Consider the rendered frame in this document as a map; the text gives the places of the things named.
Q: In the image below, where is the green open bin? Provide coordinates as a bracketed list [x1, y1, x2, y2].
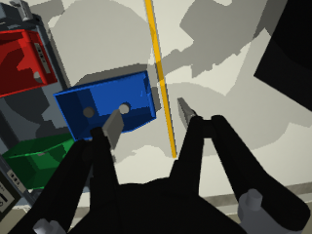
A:
[2, 133, 75, 190]

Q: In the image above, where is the grey metal shelf rack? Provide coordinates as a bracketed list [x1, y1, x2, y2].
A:
[0, 0, 70, 208]

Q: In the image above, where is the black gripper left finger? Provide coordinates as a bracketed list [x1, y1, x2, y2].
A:
[8, 109, 124, 234]

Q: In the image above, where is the red open bin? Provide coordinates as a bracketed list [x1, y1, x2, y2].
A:
[0, 29, 58, 97]

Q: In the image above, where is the grey round disc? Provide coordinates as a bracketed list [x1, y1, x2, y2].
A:
[119, 103, 130, 114]
[34, 71, 43, 83]
[83, 107, 95, 118]

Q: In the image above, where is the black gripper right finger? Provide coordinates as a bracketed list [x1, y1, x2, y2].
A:
[152, 97, 311, 234]

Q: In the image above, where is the yellow vertical bar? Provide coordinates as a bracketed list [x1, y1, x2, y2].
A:
[145, 0, 176, 158]

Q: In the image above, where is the blue bin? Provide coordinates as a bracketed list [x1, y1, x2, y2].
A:
[53, 71, 155, 141]

